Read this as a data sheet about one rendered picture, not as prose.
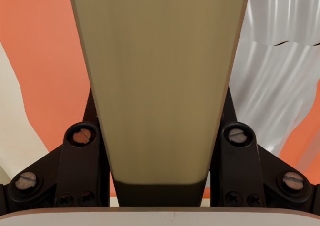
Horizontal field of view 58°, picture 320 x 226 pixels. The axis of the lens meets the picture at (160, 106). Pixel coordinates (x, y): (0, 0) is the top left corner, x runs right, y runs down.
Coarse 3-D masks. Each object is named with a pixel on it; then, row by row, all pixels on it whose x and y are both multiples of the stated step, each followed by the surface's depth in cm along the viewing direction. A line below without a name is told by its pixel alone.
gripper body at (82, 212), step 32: (0, 224) 7; (32, 224) 7; (64, 224) 7; (96, 224) 7; (128, 224) 7; (160, 224) 7; (192, 224) 7; (224, 224) 7; (256, 224) 7; (288, 224) 7
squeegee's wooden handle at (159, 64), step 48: (96, 0) 4; (144, 0) 4; (192, 0) 4; (240, 0) 4; (96, 48) 5; (144, 48) 5; (192, 48) 5; (96, 96) 6; (144, 96) 6; (192, 96) 6; (144, 144) 7; (192, 144) 7; (144, 192) 9; (192, 192) 9
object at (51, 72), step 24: (24, 48) 17; (48, 48) 17; (72, 48) 17; (24, 72) 19; (48, 72) 19; (72, 72) 19; (24, 96) 20; (48, 96) 20; (72, 96) 20; (48, 120) 22; (72, 120) 22; (312, 120) 22; (48, 144) 25; (288, 144) 24
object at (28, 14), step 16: (0, 0) 15; (16, 0) 15; (32, 0) 15; (48, 0) 15; (64, 0) 15; (0, 16) 16; (16, 16) 16; (32, 16) 16; (48, 16) 16; (64, 16) 16; (0, 32) 17; (16, 32) 17; (32, 32) 17; (48, 32) 17; (64, 32) 17
